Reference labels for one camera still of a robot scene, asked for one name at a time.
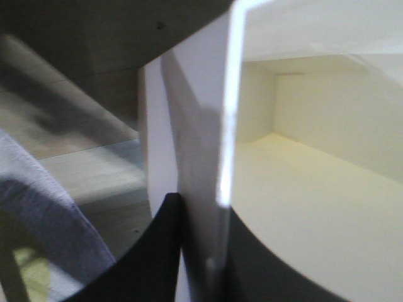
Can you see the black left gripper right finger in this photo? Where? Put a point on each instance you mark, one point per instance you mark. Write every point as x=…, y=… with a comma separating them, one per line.
x=254, y=273

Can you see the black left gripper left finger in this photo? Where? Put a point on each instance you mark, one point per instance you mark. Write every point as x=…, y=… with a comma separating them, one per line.
x=149, y=270

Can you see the white plastic trash bin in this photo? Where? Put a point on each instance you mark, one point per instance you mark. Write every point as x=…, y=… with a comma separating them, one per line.
x=290, y=114

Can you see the light blue curtain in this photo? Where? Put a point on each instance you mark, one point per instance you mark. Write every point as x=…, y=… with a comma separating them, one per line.
x=36, y=201

